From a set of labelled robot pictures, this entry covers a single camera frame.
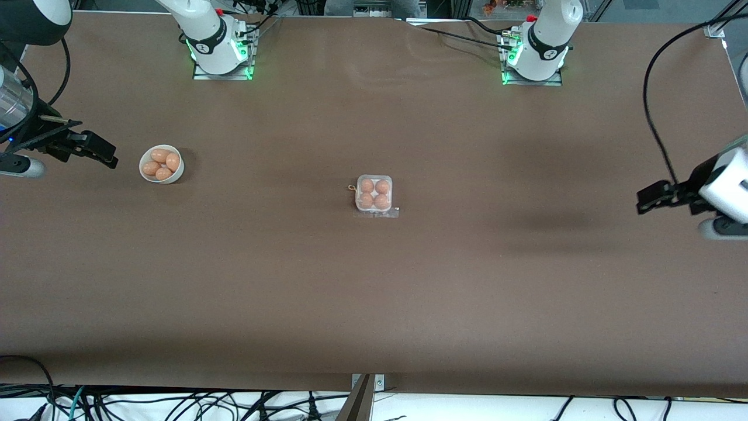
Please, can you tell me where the aluminium frame post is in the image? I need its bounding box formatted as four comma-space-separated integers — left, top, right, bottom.
703, 0, 748, 39

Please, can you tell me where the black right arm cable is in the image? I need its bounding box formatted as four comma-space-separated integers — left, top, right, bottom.
49, 32, 72, 107

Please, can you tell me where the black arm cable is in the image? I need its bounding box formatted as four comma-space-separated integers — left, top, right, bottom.
642, 0, 748, 185
49, 32, 72, 107

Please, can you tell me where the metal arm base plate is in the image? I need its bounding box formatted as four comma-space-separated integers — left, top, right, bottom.
498, 30, 563, 87
192, 25, 258, 81

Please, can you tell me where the clear tape strip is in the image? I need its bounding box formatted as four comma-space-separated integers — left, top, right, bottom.
354, 206, 401, 220

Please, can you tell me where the small metal bracket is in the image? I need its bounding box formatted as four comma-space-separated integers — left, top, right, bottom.
351, 374, 386, 392

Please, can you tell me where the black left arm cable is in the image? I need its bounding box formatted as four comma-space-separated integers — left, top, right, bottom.
642, 0, 748, 185

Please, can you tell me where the white round bowl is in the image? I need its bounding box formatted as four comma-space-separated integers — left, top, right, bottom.
139, 144, 185, 185

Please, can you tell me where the teal cable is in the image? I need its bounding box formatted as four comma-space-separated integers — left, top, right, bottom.
65, 385, 87, 421

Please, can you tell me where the clear plastic egg box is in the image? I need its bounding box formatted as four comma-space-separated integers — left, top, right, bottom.
348, 174, 394, 213

